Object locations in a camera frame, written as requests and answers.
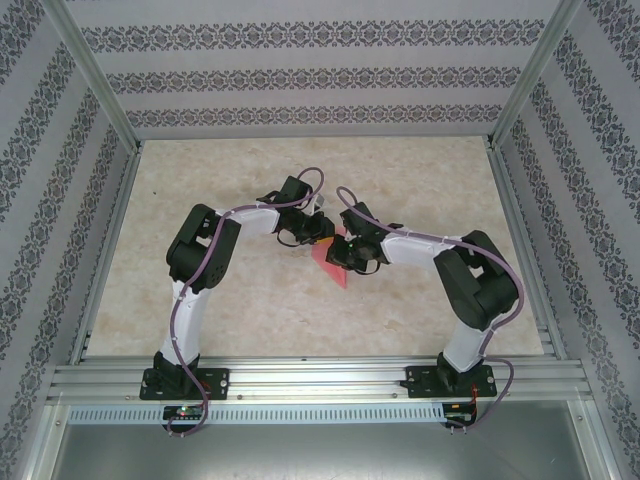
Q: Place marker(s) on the pink paper sheet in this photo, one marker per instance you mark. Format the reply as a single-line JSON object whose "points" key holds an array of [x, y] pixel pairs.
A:
{"points": [[332, 267]]}

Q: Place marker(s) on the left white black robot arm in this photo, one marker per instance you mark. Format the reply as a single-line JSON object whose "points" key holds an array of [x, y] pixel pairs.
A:
{"points": [[255, 220]]}

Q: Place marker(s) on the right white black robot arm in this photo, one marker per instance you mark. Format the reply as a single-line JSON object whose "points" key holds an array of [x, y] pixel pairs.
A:
{"points": [[415, 247]]}

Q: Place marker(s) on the small circuit board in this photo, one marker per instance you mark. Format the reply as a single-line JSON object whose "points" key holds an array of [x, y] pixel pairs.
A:
{"points": [[182, 412], [457, 415]]}

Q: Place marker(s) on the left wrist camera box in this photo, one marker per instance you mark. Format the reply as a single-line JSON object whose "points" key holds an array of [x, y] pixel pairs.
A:
{"points": [[321, 203]]}

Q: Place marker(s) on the long aluminium mounting rail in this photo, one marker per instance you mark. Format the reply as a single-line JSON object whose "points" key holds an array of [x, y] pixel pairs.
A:
{"points": [[320, 380]]}

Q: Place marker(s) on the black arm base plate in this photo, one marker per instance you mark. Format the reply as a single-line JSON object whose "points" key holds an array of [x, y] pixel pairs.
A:
{"points": [[420, 380], [217, 382]]}

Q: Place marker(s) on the aluminium side rail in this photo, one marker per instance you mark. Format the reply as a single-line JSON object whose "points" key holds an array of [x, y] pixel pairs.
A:
{"points": [[107, 250], [525, 250]]}

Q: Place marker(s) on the aluminium frame post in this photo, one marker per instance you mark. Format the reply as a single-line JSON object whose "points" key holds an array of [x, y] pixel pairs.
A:
{"points": [[100, 85], [530, 75]]}

